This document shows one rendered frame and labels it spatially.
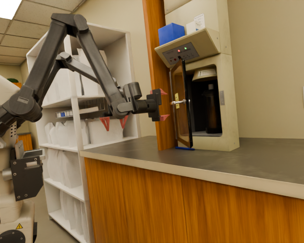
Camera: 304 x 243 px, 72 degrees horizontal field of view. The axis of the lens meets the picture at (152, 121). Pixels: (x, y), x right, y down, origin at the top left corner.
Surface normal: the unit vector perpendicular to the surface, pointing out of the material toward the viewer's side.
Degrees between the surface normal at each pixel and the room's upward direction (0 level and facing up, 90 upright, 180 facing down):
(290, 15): 90
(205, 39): 135
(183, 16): 90
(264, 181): 90
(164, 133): 90
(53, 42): 79
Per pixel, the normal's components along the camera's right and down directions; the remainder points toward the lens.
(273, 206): -0.72, 0.11
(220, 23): 0.69, -0.04
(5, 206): 0.47, 0.00
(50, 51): 0.32, -0.18
